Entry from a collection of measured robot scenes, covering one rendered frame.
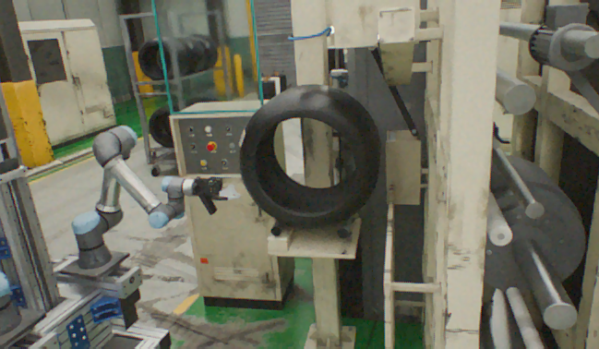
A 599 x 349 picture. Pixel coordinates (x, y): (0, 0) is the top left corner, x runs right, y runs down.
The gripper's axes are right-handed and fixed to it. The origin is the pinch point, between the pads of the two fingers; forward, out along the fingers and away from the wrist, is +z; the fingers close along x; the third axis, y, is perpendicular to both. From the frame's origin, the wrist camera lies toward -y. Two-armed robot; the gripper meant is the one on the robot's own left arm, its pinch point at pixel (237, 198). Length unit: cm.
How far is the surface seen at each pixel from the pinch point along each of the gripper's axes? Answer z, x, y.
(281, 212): 22.6, -12.0, 1.2
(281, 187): 16.1, 14.0, 1.2
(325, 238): 39.9, 1.6, -15.2
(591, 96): 119, -27, 60
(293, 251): 28.1, -10.9, -16.6
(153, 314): -73, 45, -110
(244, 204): -15, 55, -29
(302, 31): 21, 25, 70
